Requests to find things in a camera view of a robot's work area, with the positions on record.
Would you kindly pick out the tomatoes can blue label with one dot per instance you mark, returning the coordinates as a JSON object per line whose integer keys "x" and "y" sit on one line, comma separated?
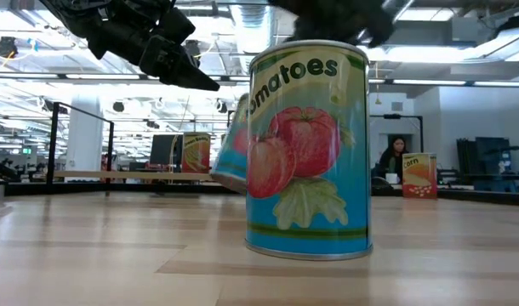
{"x": 232, "y": 153}
{"x": 310, "y": 149}

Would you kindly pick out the wooden shelf black frame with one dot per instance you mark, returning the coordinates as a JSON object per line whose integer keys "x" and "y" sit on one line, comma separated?
{"x": 115, "y": 175}

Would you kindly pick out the black tube frame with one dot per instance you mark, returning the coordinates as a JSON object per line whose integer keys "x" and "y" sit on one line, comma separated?
{"x": 392, "y": 116}

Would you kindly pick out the black monitor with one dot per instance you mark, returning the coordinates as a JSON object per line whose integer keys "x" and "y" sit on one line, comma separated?
{"x": 163, "y": 151}

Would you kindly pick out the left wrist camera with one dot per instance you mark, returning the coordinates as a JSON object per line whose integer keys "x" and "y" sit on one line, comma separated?
{"x": 178, "y": 25}

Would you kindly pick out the corn can orange label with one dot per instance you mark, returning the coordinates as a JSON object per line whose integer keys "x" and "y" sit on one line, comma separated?
{"x": 419, "y": 176}

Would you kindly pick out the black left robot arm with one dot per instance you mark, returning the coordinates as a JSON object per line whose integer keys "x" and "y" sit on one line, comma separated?
{"x": 72, "y": 13}

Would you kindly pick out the white cup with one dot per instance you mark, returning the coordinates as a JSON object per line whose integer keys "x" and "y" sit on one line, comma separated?
{"x": 390, "y": 178}

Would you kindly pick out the dark blue partition panel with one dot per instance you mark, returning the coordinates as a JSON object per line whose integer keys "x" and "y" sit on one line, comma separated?
{"x": 485, "y": 157}

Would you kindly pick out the black ceiling spotlight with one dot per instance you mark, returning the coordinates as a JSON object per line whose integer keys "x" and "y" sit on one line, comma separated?
{"x": 118, "y": 106}
{"x": 221, "y": 106}
{"x": 6, "y": 47}

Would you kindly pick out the silver ventilation duct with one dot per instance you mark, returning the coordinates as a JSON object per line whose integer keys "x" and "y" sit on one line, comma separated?
{"x": 253, "y": 25}

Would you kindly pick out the green beans can orange label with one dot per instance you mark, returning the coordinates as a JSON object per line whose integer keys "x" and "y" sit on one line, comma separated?
{"x": 195, "y": 153}

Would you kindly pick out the person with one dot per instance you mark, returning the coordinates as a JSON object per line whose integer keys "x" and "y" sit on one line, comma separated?
{"x": 391, "y": 163}

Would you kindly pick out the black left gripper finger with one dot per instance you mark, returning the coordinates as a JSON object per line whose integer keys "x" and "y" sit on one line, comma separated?
{"x": 174, "y": 68}

